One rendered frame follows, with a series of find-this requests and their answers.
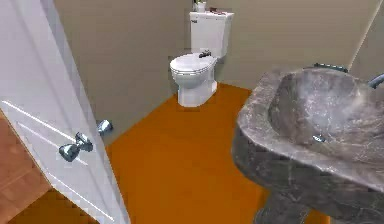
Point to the white toilet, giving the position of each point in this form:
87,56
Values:
200,56

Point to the silver door knob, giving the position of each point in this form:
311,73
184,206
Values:
104,126
75,148

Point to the dark flat object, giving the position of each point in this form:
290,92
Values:
218,12

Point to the small potted plant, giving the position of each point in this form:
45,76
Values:
200,5

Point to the grey stone sink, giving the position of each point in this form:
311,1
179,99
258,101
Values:
310,133

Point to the grey metal towel bar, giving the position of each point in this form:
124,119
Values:
330,67

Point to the white room door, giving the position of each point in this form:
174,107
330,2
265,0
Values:
36,83

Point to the grey metal faucet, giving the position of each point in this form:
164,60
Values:
377,81

